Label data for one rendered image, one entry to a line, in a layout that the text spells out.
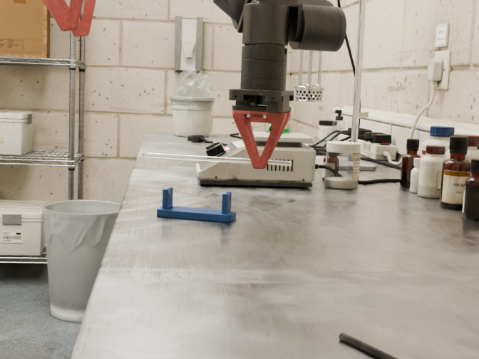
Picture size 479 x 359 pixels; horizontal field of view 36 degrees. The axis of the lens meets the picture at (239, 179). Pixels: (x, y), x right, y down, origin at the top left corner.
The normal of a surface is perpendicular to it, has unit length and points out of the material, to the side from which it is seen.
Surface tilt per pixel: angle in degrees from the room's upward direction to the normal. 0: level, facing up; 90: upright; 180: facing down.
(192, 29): 90
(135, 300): 0
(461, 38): 90
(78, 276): 94
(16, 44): 89
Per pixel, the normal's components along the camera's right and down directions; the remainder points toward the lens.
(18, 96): 0.10, 0.13
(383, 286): 0.04, -0.99
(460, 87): -0.99, -0.03
